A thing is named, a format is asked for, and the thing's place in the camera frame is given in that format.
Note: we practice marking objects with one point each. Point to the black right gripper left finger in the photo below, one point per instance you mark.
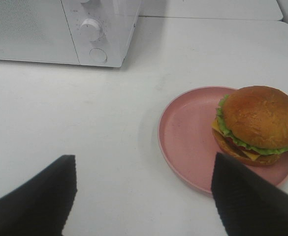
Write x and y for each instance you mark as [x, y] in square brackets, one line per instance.
[41, 206]

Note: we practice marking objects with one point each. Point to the lower white microwave knob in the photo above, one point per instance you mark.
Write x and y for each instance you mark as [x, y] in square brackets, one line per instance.
[91, 30]

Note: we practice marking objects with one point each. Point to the round white door button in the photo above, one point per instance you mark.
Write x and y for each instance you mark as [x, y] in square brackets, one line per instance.
[98, 55]

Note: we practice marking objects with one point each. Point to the pink round plate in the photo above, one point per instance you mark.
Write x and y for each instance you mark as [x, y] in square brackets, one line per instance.
[189, 146]

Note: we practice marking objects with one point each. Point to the burger with lettuce and cheese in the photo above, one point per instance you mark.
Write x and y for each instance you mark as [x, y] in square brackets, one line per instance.
[251, 125]

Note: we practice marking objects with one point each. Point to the white microwave oven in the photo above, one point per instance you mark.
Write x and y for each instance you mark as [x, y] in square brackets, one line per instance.
[117, 18]

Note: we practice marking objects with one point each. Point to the white microwave door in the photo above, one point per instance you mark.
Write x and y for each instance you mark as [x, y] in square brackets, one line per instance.
[35, 30]

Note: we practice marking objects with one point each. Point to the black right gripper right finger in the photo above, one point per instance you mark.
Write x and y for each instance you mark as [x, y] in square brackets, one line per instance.
[247, 204]

